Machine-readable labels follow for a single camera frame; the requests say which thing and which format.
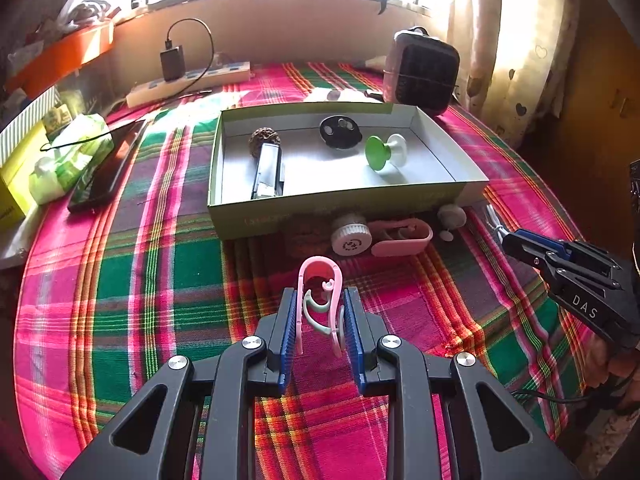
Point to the white plug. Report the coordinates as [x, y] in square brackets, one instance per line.
[220, 60]

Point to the yellow green box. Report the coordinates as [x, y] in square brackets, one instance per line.
[15, 185]

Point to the wrinkled brown walnut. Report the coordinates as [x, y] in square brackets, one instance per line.
[262, 140]

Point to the striped box lid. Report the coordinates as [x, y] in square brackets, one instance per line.
[25, 120]

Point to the plaid tablecloth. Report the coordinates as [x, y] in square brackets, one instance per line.
[150, 285]

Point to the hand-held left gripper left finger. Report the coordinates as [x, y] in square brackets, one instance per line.
[287, 340]

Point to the small dark object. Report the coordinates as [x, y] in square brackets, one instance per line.
[372, 93]

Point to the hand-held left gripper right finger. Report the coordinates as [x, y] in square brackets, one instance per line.
[355, 340]

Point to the clear plastic container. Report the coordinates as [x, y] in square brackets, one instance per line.
[85, 87]

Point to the black phone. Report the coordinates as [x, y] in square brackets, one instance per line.
[107, 165]

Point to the green white spool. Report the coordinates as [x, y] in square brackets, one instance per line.
[376, 150]

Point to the small grey heater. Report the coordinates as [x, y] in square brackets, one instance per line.
[422, 75]

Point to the black rectangular device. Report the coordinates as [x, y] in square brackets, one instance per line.
[267, 172]

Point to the black charger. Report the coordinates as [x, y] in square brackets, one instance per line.
[172, 64]

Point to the white round cap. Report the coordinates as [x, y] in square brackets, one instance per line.
[350, 242]

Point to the green white cardboard box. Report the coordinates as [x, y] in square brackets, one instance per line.
[345, 185]

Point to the green wet wipes pack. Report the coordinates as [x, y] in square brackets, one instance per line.
[70, 155]

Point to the black disc with white buttons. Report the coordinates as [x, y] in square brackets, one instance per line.
[345, 137]

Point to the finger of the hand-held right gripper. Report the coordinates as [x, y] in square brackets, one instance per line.
[525, 255]
[547, 245]

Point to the pink plastic clip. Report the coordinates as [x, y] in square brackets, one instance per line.
[320, 261]
[400, 249]

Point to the white power strip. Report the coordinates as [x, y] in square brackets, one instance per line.
[150, 92]

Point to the orange tray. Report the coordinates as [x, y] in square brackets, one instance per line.
[65, 55]

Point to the white plastic bag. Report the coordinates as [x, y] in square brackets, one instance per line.
[90, 5]

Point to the heart print curtain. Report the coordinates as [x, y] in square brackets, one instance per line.
[500, 35]

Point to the white suction hook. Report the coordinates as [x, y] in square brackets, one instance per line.
[452, 216]

